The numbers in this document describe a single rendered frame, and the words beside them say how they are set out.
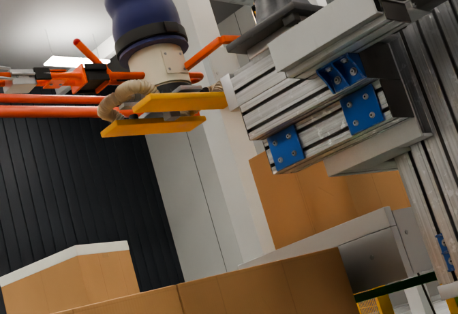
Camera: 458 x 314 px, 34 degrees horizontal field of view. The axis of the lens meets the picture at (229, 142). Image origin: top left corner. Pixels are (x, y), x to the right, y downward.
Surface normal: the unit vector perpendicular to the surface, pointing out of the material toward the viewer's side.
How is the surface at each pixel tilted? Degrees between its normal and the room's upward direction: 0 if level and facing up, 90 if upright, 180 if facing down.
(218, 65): 90
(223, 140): 90
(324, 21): 90
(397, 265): 90
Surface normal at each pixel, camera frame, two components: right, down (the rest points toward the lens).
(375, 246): -0.75, 0.06
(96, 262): 0.79, -0.36
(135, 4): -0.15, -0.44
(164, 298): 0.60, -0.36
